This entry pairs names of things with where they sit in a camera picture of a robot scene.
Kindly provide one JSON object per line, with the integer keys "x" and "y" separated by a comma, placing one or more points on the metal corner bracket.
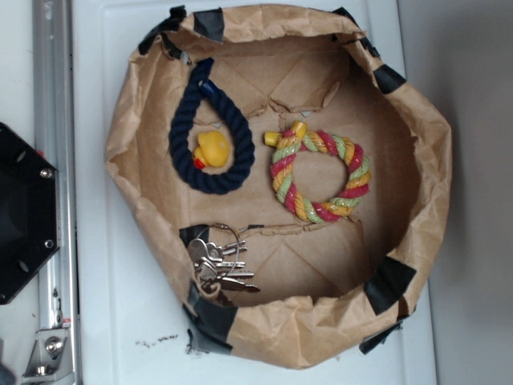
{"x": 51, "y": 358}

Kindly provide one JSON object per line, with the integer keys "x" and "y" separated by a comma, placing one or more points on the aluminium rail frame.
{"x": 58, "y": 294}

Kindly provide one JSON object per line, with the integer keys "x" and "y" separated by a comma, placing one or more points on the yellow rubber duck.
{"x": 212, "y": 151}

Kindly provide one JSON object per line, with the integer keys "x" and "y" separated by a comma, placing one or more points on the multicolour rope ring toy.
{"x": 299, "y": 138}

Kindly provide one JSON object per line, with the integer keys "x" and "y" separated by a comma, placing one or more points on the brown paper bag bin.
{"x": 324, "y": 287}

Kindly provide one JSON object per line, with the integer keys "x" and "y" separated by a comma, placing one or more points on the silver keys bunch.
{"x": 219, "y": 264}

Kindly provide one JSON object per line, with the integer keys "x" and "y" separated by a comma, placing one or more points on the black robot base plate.
{"x": 29, "y": 226}

